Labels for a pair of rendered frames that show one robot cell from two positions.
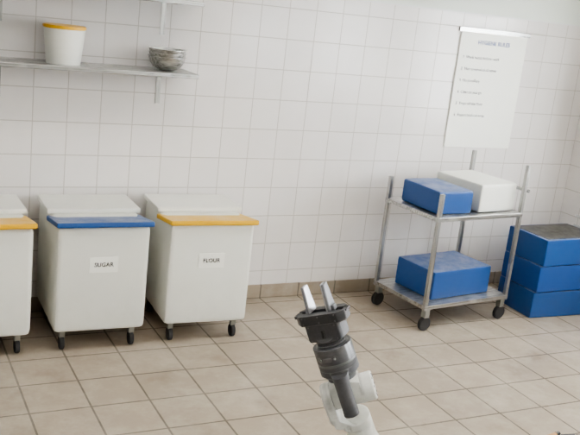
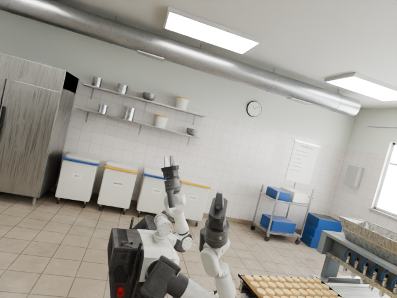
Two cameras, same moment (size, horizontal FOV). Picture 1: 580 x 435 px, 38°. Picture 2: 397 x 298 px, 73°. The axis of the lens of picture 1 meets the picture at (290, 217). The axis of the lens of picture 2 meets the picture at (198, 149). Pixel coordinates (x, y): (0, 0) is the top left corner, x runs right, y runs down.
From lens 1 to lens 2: 0.80 m
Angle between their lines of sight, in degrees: 18
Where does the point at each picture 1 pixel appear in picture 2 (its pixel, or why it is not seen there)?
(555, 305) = not seen: hidden behind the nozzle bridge
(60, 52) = (158, 123)
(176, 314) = not seen: hidden behind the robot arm
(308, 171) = (234, 178)
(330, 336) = (169, 175)
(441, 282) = (275, 225)
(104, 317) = (153, 209)
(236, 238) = (202, 192)
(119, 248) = (162, 186)
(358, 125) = (254, 166)
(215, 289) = (192, 208)
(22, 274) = (130, 188)
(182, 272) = not seen: hidden behind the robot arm
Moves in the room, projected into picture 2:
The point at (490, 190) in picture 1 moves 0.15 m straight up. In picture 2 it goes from (298, 194) to (299, 187)
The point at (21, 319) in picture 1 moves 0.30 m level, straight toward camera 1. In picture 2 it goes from (126, 203) to (122, 208)
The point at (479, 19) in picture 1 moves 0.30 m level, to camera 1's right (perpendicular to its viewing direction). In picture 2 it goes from (302, 138) to (316, 141)
